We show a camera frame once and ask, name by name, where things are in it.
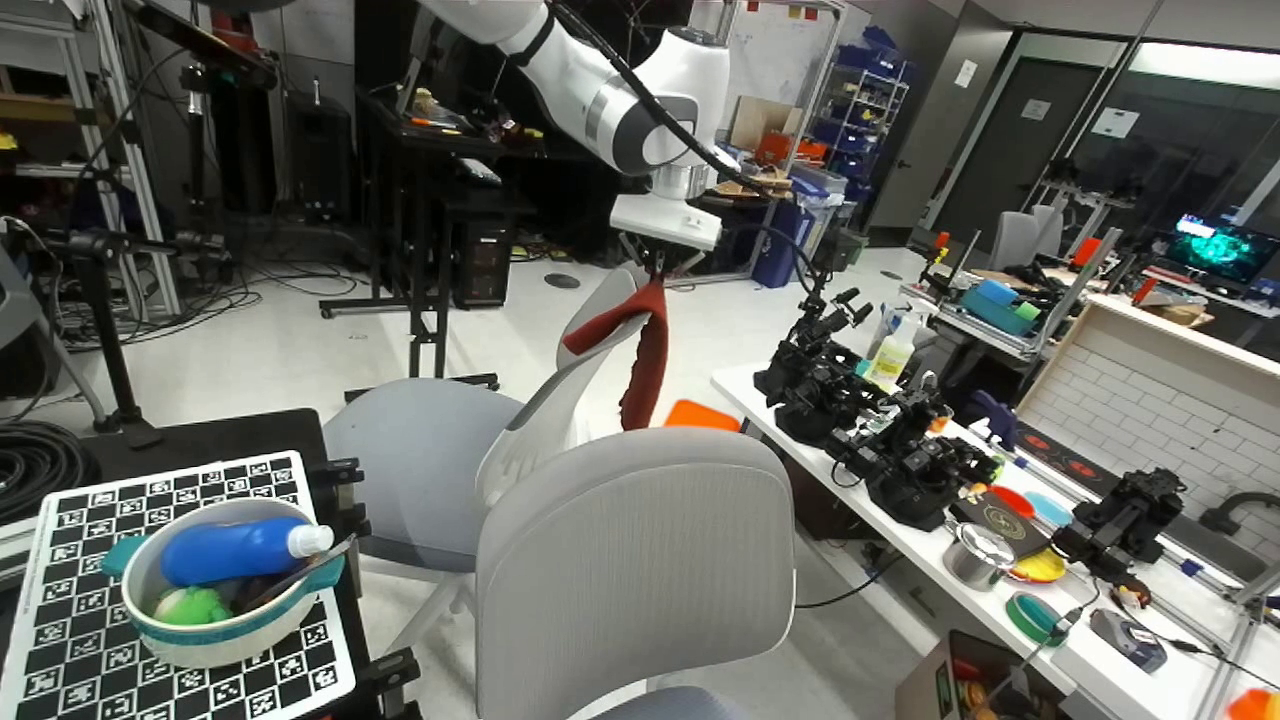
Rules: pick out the small metal cup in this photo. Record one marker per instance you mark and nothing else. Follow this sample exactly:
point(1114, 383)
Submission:
point(976, 554)

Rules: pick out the orange towel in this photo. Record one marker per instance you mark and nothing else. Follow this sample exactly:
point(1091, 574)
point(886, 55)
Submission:
point(609, 309)

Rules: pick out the white teal bowl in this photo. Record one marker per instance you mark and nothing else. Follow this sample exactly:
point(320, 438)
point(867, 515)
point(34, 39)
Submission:
point(259, 609)

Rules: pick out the far grey office chair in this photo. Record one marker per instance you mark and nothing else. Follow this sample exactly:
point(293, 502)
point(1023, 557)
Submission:
point(436, 455)

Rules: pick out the checkerboard calibration board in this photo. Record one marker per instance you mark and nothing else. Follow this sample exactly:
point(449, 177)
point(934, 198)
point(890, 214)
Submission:
point(80, 641)

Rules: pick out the black tripod stand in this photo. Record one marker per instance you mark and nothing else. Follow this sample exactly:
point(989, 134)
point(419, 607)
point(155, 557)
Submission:
point(85, 262)

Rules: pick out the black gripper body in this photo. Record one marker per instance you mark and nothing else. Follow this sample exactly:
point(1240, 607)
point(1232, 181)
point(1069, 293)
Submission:
point(664, 262)

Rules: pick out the near grey office chair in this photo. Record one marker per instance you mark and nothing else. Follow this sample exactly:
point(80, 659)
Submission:
point(626, 562)

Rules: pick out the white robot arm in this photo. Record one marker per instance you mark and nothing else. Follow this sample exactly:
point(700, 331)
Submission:
point(653, 117)

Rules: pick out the white brick pattern box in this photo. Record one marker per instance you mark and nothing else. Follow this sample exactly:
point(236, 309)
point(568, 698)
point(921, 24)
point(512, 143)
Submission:
point(1132, 388)

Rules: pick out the green ball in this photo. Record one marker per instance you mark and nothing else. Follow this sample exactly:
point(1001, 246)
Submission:
point(189, 607)

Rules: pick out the black clamp tool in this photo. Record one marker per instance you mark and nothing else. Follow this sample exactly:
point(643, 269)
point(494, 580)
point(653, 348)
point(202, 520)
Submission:
point(1126, 520)

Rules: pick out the grey office chair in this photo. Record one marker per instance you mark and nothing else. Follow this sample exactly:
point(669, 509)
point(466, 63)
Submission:
point(626, 562)
point(436, 455)

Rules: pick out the blue white bottle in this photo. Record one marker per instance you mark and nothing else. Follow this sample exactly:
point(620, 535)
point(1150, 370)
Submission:
point(255, 548)

